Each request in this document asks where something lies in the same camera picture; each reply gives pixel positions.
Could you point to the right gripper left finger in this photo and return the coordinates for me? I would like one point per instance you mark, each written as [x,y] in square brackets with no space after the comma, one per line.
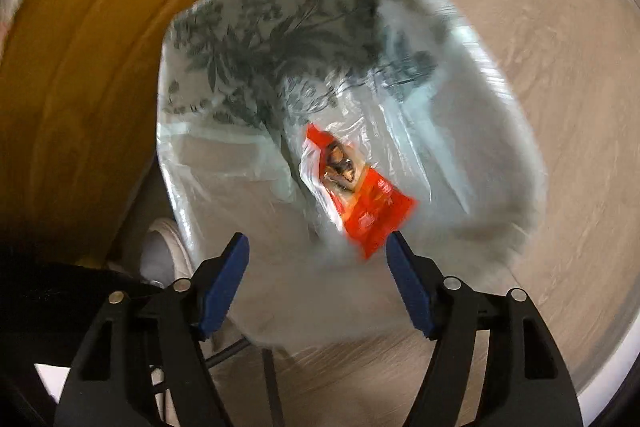
[110,381]

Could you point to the floral trash bag bin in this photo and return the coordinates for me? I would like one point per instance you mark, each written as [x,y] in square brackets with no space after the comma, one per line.
[408,89]

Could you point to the orange chip bag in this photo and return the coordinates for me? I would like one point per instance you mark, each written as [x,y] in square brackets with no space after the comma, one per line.
[362,204]

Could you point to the white slipper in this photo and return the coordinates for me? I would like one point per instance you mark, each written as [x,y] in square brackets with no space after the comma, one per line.
[164,258]

